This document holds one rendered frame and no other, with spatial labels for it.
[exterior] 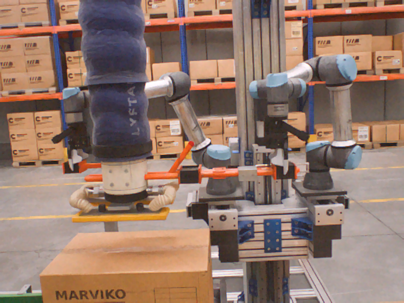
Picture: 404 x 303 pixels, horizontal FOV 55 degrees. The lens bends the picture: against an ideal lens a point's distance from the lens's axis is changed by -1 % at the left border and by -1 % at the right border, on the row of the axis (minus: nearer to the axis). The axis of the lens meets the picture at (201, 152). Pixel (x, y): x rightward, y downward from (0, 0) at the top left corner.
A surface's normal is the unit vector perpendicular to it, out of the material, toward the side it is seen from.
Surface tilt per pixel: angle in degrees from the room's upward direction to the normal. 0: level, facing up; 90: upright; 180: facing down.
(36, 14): 90
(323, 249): 90
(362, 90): 90
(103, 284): 90
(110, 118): 77
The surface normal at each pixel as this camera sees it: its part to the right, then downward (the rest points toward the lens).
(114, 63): 0.16, 0.32
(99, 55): -0.35, 0.26
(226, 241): -0.01, 0.17
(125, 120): 0.41, -0.15
